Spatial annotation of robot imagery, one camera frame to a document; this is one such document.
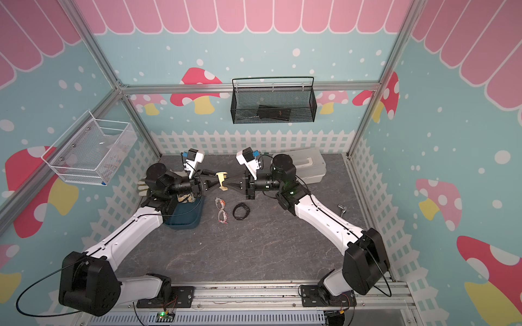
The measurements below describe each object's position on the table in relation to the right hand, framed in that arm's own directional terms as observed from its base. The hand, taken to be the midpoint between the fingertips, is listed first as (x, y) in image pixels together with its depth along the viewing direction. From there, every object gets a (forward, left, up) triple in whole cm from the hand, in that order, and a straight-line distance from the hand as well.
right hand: (225, 185), depth 63 cm
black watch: (+11, 0, -36) cm, 37 cm away
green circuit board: (-31, +25, -38) cm, 55 cm away
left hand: (+3, +1, -3) cm, 4 cm away
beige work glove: (+25, +53, -35) cm, 68 cm away
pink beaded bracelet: (+8, +8, -34) cm, 36 cm away
